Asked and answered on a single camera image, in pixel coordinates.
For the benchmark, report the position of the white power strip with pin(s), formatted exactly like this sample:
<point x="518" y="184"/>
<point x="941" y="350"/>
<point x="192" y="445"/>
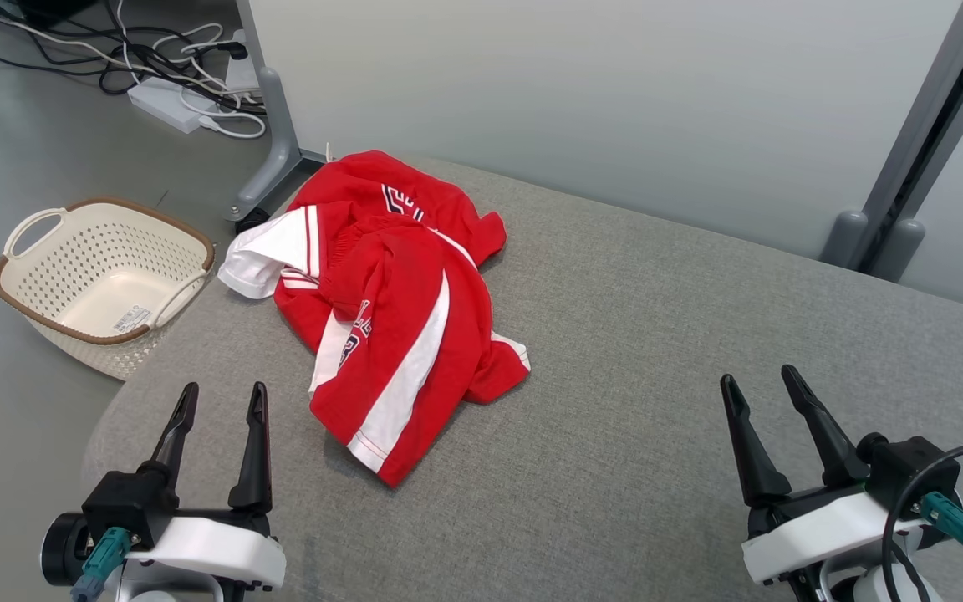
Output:
<point x="164" y="100"/>

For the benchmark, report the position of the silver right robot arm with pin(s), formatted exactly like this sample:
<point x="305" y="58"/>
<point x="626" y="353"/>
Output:
<point x="874" y="587"/>

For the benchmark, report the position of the black plug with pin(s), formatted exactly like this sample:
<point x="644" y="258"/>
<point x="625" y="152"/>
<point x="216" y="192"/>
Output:
<point x="231" y="50"/>

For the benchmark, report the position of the black caster wheel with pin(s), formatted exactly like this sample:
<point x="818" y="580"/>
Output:
<point x="252" y="221"/>

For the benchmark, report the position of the grey partition post single foot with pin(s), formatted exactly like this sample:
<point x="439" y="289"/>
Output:
<point x="281" y="125"/>

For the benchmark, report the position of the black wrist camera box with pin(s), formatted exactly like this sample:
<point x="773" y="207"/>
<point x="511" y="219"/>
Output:
<point x="908" y="468"/>
<point x="126" y="502"/>

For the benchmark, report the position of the black box device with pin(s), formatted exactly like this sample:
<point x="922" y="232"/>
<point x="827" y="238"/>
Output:
<point x="38" y="8"/>

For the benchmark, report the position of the cream perforated laundry basket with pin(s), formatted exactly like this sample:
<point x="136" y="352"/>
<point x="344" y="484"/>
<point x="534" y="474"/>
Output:
<point x="105" y="276"/>

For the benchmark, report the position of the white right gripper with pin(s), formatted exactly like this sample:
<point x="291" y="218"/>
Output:
<point x="816" y="535"/>

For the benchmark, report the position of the grey partition post twin caps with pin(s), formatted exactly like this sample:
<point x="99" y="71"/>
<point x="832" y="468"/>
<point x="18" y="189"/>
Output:
<point x="933" y="100"/>

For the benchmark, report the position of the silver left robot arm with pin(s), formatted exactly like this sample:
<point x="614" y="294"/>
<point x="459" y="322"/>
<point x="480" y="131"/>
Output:
<point x="63" y="548"/>

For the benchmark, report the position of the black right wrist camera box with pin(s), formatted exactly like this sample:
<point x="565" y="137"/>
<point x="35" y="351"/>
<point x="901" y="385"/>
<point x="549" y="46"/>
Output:
<point x="908" y="468"/>

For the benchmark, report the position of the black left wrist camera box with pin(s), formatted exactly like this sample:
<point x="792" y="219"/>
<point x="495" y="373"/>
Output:
<point x="126" y="502"/>

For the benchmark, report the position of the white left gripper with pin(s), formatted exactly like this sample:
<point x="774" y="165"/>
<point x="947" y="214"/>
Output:
<point x="206" y="548"/>

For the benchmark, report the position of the red elastic waist shorts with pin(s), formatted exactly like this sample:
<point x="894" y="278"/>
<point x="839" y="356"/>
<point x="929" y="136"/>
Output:
<point x="415" y="276"/>

